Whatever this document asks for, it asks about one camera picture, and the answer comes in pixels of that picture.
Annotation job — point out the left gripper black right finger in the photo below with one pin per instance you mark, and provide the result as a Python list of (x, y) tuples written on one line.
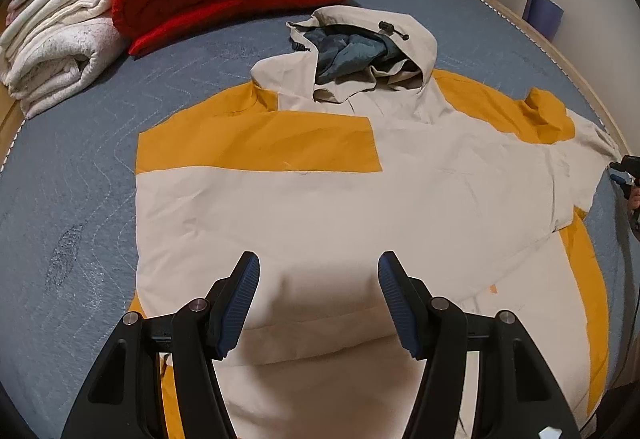
[(517, 394)]

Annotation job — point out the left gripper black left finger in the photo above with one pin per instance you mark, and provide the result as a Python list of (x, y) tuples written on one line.
[(121, 396)]

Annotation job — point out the beige and orange hooded jacket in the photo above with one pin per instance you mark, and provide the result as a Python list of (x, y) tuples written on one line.
[(354, 144)]

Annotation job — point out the grey quilted bed cover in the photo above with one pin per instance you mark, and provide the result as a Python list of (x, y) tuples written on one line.
[(67, 190)]

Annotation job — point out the white folded fleece blanket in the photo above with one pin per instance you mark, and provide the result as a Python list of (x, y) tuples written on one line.
[(54, 49)]

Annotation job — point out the purple wall panel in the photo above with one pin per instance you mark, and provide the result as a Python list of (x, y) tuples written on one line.
[(543, 15)]

